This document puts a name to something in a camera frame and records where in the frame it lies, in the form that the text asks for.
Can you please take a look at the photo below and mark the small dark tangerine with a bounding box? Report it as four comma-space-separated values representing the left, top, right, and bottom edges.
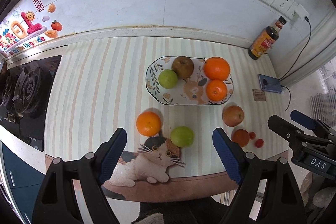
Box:
231, 129, 250, 147

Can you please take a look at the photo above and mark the green apple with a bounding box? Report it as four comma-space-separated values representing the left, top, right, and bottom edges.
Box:
170, 126, 194, 148
158, 69, 178, 89

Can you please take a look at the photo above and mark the blue cabinet door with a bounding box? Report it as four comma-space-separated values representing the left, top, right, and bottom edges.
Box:
2, 144, 45, 223

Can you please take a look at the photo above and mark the small red cherry tomato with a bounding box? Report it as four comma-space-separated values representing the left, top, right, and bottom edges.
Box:
249, 132, 256, 140

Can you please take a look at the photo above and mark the small brown paper card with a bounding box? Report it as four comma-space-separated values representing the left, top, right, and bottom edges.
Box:
252, 89, 266, 102

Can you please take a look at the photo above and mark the blue smartphone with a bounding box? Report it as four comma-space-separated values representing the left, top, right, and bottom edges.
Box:
258, 74, 282, 94

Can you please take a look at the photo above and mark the red yellow apple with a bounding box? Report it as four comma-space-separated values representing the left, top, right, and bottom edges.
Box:
222, 105, 245, 127

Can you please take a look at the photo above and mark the medium orange on plate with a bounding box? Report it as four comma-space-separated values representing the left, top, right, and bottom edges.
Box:
206, 80, 227, 102

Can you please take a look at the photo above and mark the dark soy sauce bottle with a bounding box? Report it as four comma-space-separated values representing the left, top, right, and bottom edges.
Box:
248, 16, 287, 60

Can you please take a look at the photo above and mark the large orange on plate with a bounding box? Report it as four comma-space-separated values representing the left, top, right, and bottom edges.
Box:
203, 57, 231, 81

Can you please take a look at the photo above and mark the oval floral ceramic plate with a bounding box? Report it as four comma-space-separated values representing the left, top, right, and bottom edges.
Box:
145, 56, 234, 106

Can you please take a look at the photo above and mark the striped cat print mat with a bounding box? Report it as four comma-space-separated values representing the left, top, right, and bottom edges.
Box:
45, 37, 288, 201

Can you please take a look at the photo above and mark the orange near cat print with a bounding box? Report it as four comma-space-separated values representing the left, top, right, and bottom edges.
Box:
136, 111, 162, 137

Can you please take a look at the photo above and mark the black gas stove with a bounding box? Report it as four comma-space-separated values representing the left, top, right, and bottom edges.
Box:
1, 55, 61, 152

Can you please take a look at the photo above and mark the brown russet apple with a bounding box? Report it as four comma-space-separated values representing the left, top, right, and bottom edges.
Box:
171, 56, 194, 79

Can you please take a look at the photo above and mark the green apple on plate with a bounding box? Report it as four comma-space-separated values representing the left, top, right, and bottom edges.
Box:
158, 69, 178, 89

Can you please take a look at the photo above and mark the white wire rack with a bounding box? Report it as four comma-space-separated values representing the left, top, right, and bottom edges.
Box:
309, 92, 335, 127

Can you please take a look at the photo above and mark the black charging cable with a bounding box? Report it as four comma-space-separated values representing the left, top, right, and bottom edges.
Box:
278, 16, 313, 111

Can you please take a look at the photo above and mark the white wall charger plug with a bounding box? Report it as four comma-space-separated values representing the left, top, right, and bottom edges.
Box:
295, 4, 309, 22

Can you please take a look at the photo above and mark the colourful wall sticker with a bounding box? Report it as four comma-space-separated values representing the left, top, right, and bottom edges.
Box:
1, 0, 63, 59

